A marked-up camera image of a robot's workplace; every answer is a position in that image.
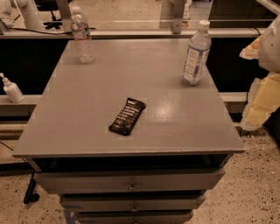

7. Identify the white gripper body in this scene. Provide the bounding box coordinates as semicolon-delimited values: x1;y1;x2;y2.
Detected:
258;16;280;73

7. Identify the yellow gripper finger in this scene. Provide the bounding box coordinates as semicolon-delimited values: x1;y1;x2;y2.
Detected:
239;36;262;60
240;72;280;131

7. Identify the blue label plastic bottle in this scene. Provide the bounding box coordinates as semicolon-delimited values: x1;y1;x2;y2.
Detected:
182;20;212;86

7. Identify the clear water bottle red label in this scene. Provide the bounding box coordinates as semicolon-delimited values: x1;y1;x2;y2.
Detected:
71;6;95;64

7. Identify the white pump dispenser bottle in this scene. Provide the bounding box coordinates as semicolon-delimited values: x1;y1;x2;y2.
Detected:
0;73;25;103

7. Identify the grey drawer cabinet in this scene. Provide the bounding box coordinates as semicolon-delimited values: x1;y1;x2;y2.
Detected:
14;39;243;224

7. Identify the black snack bar wrapper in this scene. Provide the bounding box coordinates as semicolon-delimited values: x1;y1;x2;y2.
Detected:
108;98;146;136

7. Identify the middle grey drawer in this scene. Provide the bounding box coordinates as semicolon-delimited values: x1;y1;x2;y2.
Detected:
61;192;205;212

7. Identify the grey drawer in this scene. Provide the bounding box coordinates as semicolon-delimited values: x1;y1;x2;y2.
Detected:
34;168;225;194
77;210;193;224
61;192;205;212

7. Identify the black office chair base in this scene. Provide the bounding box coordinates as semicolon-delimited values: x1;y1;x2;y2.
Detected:
35;0;73;30

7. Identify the bottom grey drawer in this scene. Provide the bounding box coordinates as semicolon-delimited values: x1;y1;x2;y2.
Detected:
77;210;193;224

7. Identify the top grey drawer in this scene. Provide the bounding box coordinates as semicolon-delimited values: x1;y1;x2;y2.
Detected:
34;168;225;194

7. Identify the black caster wheel leg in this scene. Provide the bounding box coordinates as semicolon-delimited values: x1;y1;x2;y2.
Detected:
24;175;40;205

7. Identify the grey metal post bracket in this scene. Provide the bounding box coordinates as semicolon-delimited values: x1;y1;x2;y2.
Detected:
171;0;186;34

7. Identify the black cable on rail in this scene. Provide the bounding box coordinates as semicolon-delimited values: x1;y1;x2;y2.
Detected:
10;26;97;36

